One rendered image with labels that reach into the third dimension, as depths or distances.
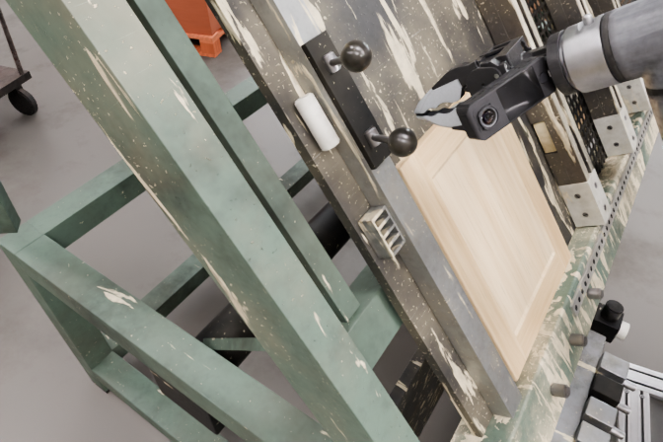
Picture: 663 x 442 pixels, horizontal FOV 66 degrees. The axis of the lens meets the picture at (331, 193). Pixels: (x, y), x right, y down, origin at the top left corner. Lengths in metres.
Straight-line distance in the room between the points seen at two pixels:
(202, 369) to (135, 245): 1.49
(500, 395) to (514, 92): 0.57
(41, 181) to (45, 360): 1.18
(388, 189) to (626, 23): 0.37
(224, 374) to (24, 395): 1.26
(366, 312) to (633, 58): 0.50
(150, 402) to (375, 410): 1.27
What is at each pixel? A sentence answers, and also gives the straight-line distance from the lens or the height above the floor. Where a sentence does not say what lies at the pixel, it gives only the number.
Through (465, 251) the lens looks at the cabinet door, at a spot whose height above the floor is 1.12.
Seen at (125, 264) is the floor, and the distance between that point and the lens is 2.54.
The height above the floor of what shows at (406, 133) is 1.44.
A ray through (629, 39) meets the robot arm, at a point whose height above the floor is 1.58.
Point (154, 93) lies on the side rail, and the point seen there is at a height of 1.53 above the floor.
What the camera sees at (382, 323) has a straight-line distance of 0.84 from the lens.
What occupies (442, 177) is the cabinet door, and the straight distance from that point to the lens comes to 0.91.
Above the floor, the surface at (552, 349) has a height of 0.90.
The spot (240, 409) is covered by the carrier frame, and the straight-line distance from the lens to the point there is 1.13.
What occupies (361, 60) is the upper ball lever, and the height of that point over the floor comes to 1.52.
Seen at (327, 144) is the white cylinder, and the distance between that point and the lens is 0.71.
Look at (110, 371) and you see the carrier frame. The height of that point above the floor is 0.18.
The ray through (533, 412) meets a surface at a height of 0.88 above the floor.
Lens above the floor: 1.81
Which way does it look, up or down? 42 degrees down
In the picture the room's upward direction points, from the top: 1 degrees counter-clockwise
